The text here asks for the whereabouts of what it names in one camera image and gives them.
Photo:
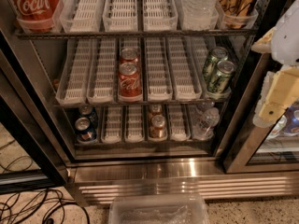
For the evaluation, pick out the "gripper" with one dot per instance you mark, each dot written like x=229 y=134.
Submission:
x=287 y=44

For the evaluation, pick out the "clear plastic water bottle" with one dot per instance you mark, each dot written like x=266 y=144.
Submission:
x=199 y=15

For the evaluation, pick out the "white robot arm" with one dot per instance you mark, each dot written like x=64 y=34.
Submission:
x=282 y=41

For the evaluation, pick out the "right glass fridge door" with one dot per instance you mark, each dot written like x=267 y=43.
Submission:
x=251 y=151

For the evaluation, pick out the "front small water bottle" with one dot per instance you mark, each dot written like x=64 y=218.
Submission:
x=205 y=125

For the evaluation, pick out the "small water bottle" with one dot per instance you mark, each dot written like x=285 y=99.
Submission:
x=205 y=125
x=203 y=106

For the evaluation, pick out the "rear small water bottle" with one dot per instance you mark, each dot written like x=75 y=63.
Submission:
x=203 y=106

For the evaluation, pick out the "shelf tray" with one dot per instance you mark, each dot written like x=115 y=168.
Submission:
x=159 y=15
x=158 y=75
x=111 y=126
x=120 y=16
x=73 y=83
x=134 y=131
x=101 y=86
x=178 y=123
x=185 y=81
x=82 y=16

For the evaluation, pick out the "stainless steel fridge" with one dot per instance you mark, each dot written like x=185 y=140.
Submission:
x=98 y=173

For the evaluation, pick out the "left open fridge door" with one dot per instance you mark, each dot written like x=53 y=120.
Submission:
x=32 y=164

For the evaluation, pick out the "large red Coca-Cola bottle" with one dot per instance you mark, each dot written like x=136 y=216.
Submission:
x=37 y=16

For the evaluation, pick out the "cans behind right door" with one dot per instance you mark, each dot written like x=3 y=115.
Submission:
x=288 y=125

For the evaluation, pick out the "front green soda can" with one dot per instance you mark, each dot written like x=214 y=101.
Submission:
x=221 y=77

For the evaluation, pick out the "green soda can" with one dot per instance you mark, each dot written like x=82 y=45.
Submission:
x=214 y=56
x=221 y=77

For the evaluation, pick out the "rear green soda can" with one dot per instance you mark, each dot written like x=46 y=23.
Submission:
x=214 y=56

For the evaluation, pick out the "rear copper soda can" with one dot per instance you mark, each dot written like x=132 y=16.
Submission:
x=155 y=110

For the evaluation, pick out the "copper soda can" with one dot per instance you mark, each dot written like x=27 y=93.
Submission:
x=157 y=127
x=155 y=110

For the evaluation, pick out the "front copper soda can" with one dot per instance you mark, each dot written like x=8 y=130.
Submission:
x=157 y=127

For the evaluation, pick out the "front red Coca-Cola can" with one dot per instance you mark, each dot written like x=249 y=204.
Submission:
x=129 y=80

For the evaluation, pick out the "red coca-cola can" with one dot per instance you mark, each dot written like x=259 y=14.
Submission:
x=130 y=55
x=129 y=80

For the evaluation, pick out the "rear red Coca-Cola can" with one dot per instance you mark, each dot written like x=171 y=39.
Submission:
x=130 y=55

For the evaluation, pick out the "clear plastic bin on floor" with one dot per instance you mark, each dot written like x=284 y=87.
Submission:
x=159 y=209

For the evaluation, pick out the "rear blue Pepsi can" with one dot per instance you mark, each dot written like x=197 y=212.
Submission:
x=89 y=112

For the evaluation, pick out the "blue pepsi can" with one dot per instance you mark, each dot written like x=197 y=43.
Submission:
x=89 y=112
x=85 y=130

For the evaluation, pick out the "front blue Pepsi can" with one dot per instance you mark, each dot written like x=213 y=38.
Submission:
x=85 y=130

